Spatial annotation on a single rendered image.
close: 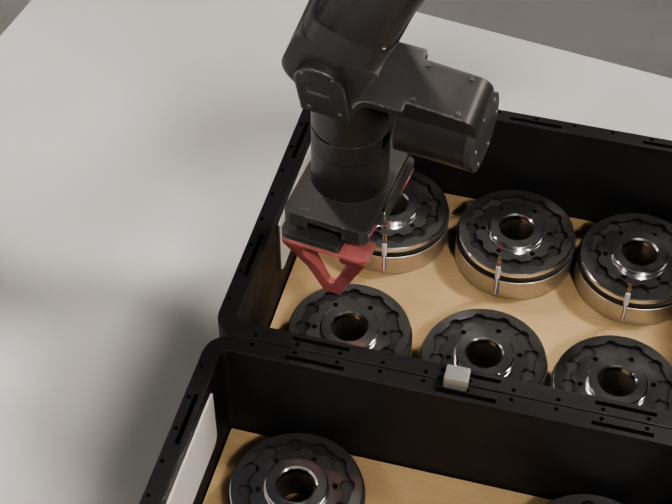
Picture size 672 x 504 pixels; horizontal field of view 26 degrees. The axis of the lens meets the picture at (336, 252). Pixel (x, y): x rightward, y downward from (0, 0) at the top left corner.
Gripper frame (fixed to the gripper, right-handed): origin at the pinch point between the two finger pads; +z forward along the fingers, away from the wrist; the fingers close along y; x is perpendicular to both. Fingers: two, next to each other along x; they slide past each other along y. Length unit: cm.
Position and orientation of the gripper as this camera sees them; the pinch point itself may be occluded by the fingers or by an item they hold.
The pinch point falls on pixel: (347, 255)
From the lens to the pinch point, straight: 113.6
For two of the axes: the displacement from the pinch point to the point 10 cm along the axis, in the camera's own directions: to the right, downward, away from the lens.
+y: 3.7, -7.0, 6.1
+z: -0.1, 6.5, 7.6
